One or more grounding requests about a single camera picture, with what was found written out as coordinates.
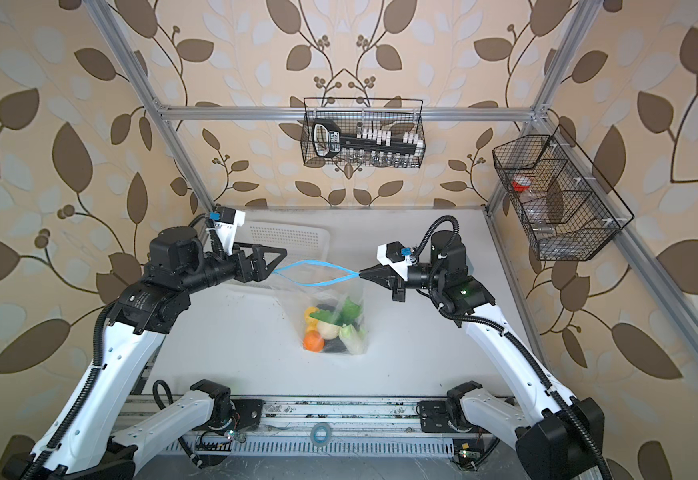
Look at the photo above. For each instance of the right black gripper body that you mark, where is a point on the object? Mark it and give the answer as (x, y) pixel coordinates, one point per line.
(424, 278)

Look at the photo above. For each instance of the white plastic basket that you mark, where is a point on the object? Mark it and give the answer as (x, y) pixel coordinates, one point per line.
(301, 242)

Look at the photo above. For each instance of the yellow lemon toy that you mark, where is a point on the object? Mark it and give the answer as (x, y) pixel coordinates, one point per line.
(309, 316)

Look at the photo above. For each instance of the black tool with white pieces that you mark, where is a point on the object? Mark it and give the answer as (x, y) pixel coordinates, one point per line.
(328, 140)

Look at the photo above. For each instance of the orange toy fruit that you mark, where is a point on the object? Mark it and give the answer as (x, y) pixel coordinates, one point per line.
(313, 341)

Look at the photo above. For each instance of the clear zip top bag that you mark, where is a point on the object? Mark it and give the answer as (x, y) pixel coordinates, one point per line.
(307, 283)

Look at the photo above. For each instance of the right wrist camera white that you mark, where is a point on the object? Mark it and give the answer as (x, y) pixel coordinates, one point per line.
(396, 256)

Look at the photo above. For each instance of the red capped clear container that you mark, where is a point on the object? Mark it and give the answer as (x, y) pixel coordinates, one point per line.
(521, 183)

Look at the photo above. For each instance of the dark green avocado toy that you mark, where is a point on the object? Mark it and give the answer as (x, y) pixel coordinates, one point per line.
(335, 346)

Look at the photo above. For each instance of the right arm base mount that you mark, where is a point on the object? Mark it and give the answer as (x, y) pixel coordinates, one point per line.
(435, 418)

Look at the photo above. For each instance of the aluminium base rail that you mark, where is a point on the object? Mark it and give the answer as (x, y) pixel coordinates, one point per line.
(361, 427)

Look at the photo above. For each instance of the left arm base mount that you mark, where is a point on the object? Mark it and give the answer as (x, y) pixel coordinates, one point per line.
(241, 414)

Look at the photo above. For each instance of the black wire basket back wall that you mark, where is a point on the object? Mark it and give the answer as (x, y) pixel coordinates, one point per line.
(397, 114)

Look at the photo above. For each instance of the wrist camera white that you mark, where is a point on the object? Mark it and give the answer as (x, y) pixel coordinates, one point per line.
(226, 222)
(396, 256)

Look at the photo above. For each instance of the black wire basket right wall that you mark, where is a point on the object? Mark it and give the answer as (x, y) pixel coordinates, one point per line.
(572, 210)

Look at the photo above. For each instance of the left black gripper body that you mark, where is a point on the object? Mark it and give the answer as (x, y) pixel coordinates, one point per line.
(219, 268)

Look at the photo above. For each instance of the blue tape roll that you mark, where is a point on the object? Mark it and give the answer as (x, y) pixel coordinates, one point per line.
(321, 434)

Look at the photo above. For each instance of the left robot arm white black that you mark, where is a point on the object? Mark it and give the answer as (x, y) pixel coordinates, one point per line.
(81, 443)

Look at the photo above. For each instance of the black wire basket wall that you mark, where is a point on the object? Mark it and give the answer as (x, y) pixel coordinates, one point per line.
(572, 210)
(397, 114)

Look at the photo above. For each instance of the white garlic toy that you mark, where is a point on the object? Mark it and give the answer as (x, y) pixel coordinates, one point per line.
(328, 331)

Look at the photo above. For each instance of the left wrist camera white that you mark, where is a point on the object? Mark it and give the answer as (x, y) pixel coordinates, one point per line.
(226, 222)

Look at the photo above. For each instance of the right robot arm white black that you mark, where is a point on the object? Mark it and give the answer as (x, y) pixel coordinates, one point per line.
(555, 434)

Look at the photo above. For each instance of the white radish toy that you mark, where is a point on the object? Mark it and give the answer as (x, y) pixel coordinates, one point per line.
(353, 339)

